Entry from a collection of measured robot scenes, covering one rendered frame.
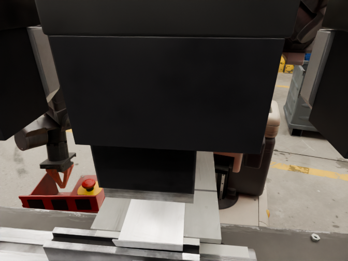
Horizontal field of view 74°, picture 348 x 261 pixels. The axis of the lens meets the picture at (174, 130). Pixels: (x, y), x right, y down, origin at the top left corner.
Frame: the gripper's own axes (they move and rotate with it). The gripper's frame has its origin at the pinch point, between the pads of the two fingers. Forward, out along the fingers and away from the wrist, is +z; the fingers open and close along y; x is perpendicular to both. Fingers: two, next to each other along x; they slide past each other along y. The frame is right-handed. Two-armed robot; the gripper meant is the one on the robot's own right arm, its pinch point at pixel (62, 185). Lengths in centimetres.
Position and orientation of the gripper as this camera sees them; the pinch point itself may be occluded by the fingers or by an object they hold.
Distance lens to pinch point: 81.1
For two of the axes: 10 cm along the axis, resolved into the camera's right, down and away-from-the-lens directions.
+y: 0.0, 2.4, -9.7
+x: 10.0, -0.1, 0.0
